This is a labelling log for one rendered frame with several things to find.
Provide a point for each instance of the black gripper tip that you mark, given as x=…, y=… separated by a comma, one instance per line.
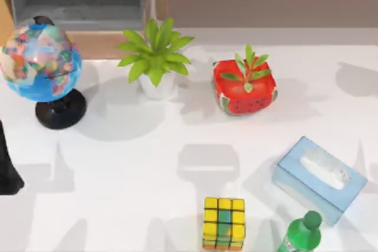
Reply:
x=6, y=172

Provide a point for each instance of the globe on black stand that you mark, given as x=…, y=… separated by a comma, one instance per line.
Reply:
x=39, y=57

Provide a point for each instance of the plant in red watermelon pot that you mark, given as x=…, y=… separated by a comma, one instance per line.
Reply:
x=245, y=92

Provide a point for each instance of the green plant in white pot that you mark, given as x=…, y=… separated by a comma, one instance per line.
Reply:
x=155, y=54

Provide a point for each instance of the light blue tissue box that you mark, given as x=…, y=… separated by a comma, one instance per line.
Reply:
x=319, y=175

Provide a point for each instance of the green bottle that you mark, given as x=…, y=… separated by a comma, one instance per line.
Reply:
x=302, y=234

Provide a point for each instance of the yellow and green puzzle cube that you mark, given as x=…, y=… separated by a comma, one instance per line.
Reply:
x=224, y=224

